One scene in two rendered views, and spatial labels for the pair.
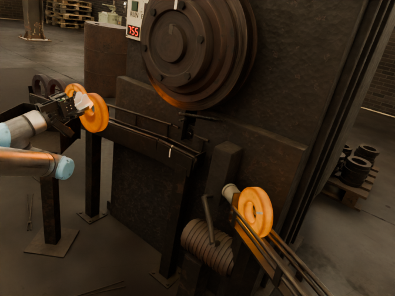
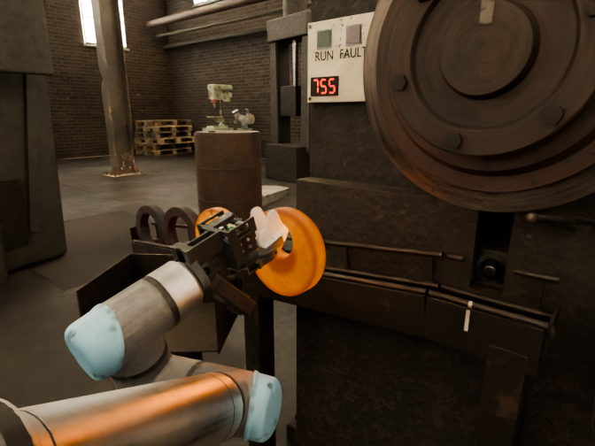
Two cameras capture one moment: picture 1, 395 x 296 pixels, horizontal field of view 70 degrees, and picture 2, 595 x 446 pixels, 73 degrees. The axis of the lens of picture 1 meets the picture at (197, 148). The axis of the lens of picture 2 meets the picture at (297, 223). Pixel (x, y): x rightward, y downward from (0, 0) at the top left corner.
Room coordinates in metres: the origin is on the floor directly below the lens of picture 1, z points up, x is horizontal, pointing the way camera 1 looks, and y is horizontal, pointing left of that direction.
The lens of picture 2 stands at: (0.39, 0.32, 1.03)
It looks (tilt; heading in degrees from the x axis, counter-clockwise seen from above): 15 degrees down; 8
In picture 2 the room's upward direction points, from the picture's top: straight up
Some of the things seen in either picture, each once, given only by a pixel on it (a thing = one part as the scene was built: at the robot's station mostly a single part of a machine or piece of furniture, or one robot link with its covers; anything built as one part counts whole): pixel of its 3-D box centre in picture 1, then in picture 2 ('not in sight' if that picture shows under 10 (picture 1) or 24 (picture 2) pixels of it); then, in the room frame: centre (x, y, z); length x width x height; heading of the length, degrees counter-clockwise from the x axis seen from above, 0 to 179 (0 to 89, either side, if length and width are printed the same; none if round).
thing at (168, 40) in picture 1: (174, 44); (488, 51); (1.00, 0.14, 1.11); 0.28 x 0.06 x 0.28; 58
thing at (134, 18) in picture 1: (147, 21); (355, 59); (1.36, 0.32, 1.15); 0.26 x 0.02 x 0.18; 58
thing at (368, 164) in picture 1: (312, 147); not in sight; (2.65, -1.12, 0.22); 1.20 x 0.81 x 0.44; 56
